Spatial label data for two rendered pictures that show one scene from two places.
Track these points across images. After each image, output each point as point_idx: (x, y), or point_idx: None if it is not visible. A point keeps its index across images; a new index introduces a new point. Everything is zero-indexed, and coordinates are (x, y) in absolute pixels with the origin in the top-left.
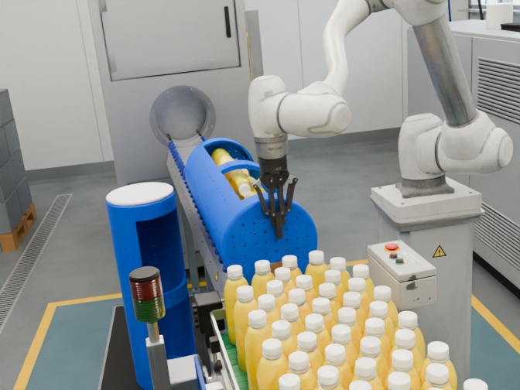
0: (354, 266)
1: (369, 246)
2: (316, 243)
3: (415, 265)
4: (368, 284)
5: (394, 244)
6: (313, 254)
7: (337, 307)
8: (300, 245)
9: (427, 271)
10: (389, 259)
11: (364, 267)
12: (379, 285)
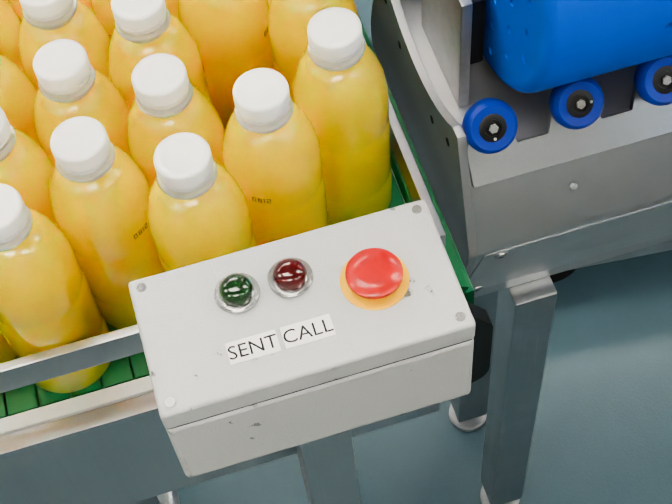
0: (191, 134)
1: (414, 204)
2: (542, 56)
3: (204, 344)
4: (159, 207)
5: (382, 280)
6: (327, 18)
7: (43, 124)
8: (516, 6)
9: (152, 384)
10: (272, 263)
11: (179, 167)
12: (18, 200)
